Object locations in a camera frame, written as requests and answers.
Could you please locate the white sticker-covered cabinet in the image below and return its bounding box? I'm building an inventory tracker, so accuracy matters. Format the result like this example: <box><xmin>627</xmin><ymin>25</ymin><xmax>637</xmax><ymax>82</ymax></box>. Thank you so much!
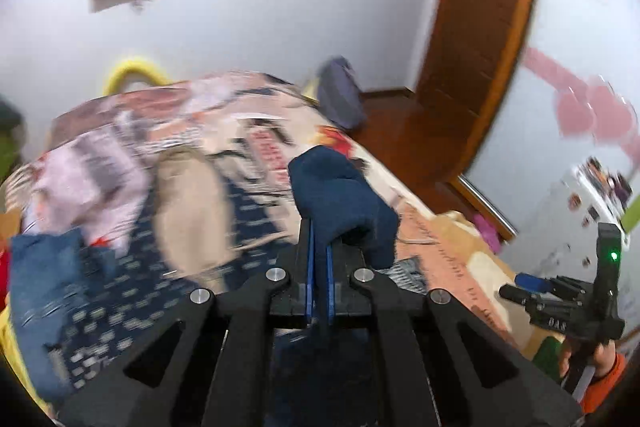
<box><xmin>500</xmin><ymin>156</ymin><xmax>640</xmax><ymax>293</ymax></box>

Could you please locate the person's right forearm orange sleeve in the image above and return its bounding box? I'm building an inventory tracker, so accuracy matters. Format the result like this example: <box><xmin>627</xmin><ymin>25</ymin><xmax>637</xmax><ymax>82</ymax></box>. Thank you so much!
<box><xmin>580</xmin><ymin>353</ymin><xmax>630</xmax><ymax>414</ymax></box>

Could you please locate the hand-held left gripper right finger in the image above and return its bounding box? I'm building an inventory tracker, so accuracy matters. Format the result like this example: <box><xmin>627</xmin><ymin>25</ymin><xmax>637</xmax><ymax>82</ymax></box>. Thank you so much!
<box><xmin>325</xmin><ymin>243</ymin><xmax>586</xmax><ymax>427</ymax></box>

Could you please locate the wooden door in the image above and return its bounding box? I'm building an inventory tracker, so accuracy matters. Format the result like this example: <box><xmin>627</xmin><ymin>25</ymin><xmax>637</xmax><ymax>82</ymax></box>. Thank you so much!
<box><xmin>402</xmin><ymin>0</ymin><xmax>545</xmax><ymax>190</ymax></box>

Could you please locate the person's right hand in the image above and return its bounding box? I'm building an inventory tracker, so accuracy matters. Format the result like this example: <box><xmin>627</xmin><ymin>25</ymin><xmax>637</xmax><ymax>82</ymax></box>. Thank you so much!
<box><xmin>559</xmin><ymin>339</ymin><xmax>618</xmax><ymax>380</ymax></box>

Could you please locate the blue denim garment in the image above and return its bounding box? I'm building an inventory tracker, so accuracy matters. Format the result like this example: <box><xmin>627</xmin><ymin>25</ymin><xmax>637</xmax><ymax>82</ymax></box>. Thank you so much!
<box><xmin>9</xmin><ymin>227</ymin><xmax>118</xmax><ymax>400</ymax></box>

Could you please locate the dark green cloth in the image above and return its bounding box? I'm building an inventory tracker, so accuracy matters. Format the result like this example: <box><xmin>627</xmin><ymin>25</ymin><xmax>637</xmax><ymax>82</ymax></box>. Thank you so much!
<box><xmin>531</xmin><ymin>336</ymin><xmax>564</xmax><ymax>379</ymax></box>

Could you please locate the red knitted item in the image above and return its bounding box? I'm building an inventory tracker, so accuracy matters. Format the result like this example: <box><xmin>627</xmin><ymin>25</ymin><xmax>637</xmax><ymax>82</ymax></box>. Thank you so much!
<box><xmin>0</xmin><ymin>246</ymin><xmax>12</xmax><ymax>304</ymax></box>

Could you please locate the printed blanket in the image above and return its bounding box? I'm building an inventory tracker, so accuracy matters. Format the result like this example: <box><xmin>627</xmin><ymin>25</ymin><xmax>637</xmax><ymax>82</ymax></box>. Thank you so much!
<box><xmin>0</xmin><ymin>71</ymin><xmax>548</xmax><ymax>427</ymax></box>

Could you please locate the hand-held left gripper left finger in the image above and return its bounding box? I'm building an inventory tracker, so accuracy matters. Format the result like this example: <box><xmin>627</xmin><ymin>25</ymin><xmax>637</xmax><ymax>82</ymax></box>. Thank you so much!
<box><xmin>52</xmin><ymin>217</ymin><xmax>321</xmax><ymax>427</ymax></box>

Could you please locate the navy patterned jacket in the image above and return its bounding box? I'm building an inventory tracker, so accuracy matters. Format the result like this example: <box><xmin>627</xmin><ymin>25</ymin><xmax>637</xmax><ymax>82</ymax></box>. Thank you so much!
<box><xmin>45</xmin><ymin>144</ymin><xmax>401</xmax><ymax>427</ymax></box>

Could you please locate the yellow plastic object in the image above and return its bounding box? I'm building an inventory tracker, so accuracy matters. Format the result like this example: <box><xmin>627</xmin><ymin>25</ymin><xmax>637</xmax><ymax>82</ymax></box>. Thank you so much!
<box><xmin>101</xmin><ymin>56</ymin><xmax>174</xmax><ymax>96</ymax></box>

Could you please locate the pink wall sticker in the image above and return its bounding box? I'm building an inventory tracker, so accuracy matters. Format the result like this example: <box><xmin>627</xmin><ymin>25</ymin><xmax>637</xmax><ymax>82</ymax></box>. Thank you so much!
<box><xmin>521</xmin><ymin>46</ymin><xmax>640</xmax><ymax>168</ymax></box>

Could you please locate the green box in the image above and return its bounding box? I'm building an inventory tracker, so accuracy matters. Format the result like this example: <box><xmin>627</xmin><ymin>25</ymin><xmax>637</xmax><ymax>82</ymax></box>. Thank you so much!
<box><xmin>0</xmin><ymin>131</ymin><xmax>22</xmax><ymax>175</ymax></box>

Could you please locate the purple-grey backpack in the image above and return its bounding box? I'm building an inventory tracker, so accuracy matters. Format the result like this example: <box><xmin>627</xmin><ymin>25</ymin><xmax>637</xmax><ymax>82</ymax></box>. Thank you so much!
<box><xmin>316</xmin><ymin>55</ymin><xmax>369</xmax><ymax>131</ymax></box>

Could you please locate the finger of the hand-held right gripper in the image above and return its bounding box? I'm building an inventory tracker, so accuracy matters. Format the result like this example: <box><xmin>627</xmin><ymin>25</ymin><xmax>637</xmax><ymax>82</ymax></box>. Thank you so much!
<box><xmin>515</xmin><ymin>273</ymin><xmax>554</xmax><ymax>293</ymax></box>
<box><xmin>499</xmin><ymin>283</ymin><xmax>534</xmax><ymax>309</ymax></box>

